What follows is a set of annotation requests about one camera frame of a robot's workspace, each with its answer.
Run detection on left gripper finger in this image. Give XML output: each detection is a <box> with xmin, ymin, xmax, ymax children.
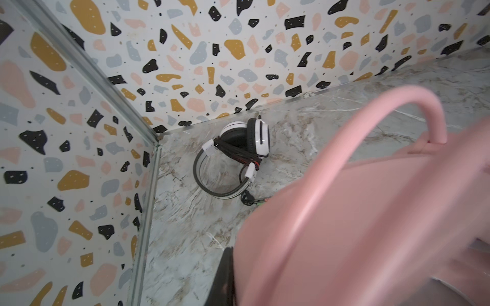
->
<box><xmin>204</xmin><ymin>247</ymin><xmax>235</xmax><ymax>306</ymax></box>

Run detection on white black headphones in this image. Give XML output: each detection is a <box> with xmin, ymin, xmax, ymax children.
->
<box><xmin>193</xmin><ymin>116</ymin><xmax>271</xmax><ymax>206</ymax></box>

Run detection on pink headphones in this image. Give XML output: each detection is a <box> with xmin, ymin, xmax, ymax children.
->
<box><xmin>234</xmin><ymin>85</ymin><xmax>489</xmax><ymax>305</ymax></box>

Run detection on left corner aluminium post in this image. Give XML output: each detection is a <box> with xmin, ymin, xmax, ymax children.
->
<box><xmin>11</xmin><ymin>0</ymin><xmax>160</xmax><ymax>146</ymax></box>

